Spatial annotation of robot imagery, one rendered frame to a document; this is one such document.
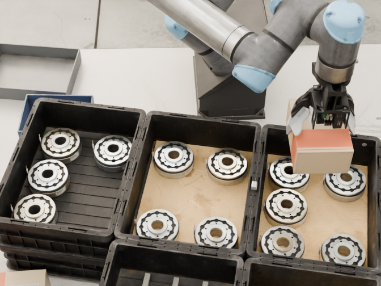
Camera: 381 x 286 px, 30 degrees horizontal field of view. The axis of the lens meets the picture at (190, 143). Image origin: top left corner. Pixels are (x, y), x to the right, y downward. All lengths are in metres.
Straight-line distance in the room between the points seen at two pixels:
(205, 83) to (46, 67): 0.56
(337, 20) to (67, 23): 2.42
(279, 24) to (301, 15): 0.04
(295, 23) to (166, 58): 1.00
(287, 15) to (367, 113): 0.89
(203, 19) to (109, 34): 2.10
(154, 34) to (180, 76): 1.24
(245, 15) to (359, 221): 0.70
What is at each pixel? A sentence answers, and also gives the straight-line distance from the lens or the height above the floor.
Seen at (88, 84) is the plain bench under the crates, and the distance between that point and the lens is 2.27.
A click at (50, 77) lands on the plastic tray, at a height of 0.70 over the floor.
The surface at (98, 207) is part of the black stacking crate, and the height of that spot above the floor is 0.83.
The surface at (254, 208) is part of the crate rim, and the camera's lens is 1.66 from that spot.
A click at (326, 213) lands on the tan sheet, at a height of 0.83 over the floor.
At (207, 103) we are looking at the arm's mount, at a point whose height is 0.77.
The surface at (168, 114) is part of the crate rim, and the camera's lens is 1.84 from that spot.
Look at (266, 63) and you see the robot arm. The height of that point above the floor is 1.34.
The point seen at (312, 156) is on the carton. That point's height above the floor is 1.11.
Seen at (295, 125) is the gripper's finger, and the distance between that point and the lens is 1.54.
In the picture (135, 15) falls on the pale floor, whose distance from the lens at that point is 3.62.
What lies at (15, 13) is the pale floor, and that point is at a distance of 3.73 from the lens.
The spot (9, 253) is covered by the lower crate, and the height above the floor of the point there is 0.77.
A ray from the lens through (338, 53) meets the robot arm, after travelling 1.36.
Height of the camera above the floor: 2.28
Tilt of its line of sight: 49 degrees down
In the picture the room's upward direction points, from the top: straight up
